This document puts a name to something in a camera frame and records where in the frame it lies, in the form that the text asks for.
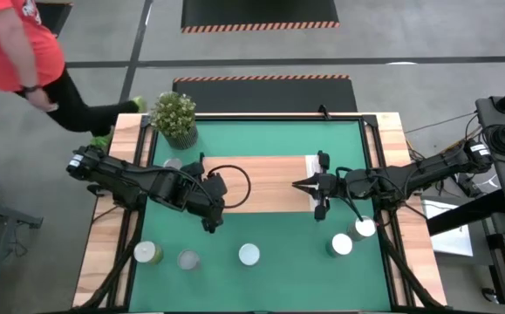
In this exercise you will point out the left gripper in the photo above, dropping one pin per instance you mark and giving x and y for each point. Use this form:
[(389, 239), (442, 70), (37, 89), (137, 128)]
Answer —
[(199, 196)]

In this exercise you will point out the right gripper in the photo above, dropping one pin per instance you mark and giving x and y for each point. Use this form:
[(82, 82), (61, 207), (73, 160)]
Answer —
[(335, 183)]

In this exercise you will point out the short carrots can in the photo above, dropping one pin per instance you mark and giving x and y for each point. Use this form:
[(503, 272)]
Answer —
[(172, 163)]

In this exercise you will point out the cherries can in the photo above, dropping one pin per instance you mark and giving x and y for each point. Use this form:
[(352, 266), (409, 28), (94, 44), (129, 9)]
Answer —
[(342, 244)]

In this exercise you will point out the peaches can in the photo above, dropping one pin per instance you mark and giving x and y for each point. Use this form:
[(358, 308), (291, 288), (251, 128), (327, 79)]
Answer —
[(364, 227)]

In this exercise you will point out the tomatoes can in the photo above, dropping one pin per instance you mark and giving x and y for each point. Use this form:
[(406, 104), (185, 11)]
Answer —
[(249, 254)]

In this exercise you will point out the short mandarin oranges can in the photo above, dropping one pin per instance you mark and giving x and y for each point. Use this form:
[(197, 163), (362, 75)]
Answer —
[(188, 259)]

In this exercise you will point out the pale green oranges can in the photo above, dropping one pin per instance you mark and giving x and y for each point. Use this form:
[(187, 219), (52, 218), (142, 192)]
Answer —
[(145, 251)]

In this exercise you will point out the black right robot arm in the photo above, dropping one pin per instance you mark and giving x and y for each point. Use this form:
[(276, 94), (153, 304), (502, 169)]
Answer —
[(431, 168)]

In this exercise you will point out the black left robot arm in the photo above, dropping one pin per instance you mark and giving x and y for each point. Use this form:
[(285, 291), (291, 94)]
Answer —
[(117, 174)]

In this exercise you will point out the white-flowered plant striped pot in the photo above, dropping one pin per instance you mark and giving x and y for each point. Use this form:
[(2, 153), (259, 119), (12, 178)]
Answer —
[(173, 115)]

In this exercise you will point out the green table mat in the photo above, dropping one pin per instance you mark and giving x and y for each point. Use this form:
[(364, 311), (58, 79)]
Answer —
[(278, 279)]

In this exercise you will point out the black floor mat striped edge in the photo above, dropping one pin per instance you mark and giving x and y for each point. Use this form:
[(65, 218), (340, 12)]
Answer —
[(269, 93), (58, 17), (260, 13)]

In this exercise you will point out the white paper sheet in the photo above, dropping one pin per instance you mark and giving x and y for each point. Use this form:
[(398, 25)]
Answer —
[(452, 242)]

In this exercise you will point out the black power adapter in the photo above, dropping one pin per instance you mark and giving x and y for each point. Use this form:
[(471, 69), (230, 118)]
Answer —
[(468, 185)]

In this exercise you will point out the black flat bar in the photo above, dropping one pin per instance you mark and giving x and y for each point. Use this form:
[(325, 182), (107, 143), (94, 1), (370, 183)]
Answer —
[(466, 213)]

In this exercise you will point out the grey equipment cart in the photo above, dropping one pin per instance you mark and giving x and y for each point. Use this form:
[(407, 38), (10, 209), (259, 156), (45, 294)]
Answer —
[(489, 115)]

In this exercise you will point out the black computer mouse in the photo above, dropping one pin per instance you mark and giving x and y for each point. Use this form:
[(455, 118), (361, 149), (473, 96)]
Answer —
[(489, 295)]

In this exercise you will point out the person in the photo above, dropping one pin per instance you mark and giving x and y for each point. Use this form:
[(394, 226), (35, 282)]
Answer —
[(12, 48)]

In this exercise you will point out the wooden shelf black frame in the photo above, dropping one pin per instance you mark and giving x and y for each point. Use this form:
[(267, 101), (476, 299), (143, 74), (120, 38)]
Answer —
[(274, 183)]

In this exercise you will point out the black table-level camera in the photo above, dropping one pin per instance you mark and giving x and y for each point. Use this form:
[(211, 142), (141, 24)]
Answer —
[(323, 111)]

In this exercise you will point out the black aluminium table frame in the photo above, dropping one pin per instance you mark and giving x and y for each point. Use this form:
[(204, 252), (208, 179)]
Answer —
[(278, 117)]

